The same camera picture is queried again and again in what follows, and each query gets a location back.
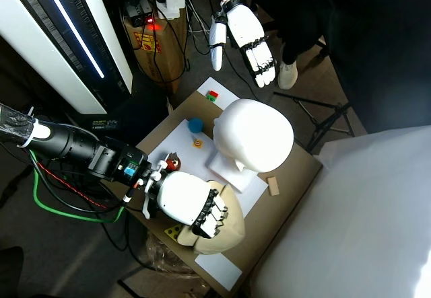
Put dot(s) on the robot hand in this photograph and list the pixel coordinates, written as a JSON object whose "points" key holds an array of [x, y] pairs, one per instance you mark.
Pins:
{"points": [[182, 197], [246, 25]]}

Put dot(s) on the beige baseball cap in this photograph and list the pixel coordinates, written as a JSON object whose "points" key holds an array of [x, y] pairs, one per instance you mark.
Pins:
{"points": [[232, 217]]}

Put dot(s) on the red brown bird toy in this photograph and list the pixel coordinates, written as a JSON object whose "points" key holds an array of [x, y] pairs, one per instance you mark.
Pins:
{"points": [[173, 163]]}

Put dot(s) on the yellow triangle block with holes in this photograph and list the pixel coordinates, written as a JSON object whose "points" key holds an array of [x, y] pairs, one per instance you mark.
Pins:
{"points": [[171, 233]]}

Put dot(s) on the large white paper sheet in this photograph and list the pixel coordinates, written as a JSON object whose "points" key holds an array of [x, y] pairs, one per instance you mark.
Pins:
{"points": [[182, 143]]}

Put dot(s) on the small orange cone toy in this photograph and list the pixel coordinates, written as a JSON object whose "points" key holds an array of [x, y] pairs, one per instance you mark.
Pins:
{"points": [[198, 142]]}

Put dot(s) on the clear plastic bag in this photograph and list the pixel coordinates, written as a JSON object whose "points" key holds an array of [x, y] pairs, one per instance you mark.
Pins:
{"points": [[168, 261]]}

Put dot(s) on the person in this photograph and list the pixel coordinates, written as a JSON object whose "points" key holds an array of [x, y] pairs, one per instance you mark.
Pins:
{"points": [[289, 76]]}

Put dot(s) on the blue ball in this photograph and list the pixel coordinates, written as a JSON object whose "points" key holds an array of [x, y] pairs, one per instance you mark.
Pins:
{"points": [[196, 125]]}

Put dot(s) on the red toy brick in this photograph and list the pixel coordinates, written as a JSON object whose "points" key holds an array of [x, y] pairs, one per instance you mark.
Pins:
{"points": [[213, 93]]}

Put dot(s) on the white power strip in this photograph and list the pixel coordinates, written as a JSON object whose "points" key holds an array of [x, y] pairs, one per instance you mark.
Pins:
{"points": [[170, 12]]}

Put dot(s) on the green toy brick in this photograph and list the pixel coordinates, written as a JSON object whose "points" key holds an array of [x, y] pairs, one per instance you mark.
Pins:
{"points": [[210, 98]]}

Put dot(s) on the brown cardboard box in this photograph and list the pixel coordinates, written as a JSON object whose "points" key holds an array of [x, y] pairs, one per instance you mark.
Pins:
{"points": [[165, 59]]}

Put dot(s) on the black equipment case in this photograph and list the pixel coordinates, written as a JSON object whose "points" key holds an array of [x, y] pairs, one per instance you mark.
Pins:
{"points": [[134, 119]]}

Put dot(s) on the tan wooden block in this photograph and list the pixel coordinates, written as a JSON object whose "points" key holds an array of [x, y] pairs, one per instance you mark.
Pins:
{"points": [[273, 186]]}

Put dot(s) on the white foam mannequin head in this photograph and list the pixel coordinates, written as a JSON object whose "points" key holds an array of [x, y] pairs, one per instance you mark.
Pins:
{"points": [[256, 133]]}

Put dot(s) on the black device with red light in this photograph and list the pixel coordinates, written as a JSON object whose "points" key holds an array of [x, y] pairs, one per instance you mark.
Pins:
{"points": [[139, 17]]}

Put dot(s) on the black tripod stand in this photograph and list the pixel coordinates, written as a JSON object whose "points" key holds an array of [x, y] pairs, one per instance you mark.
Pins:
{"points": [[338, 108]]}

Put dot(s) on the white backdrop sheet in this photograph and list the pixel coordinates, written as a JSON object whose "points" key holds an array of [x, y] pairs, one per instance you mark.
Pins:
{"points": [[353, 217]]}

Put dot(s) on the white black light panel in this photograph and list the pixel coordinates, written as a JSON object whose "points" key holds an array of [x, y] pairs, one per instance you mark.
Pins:
{"points": [[40, 59]]}

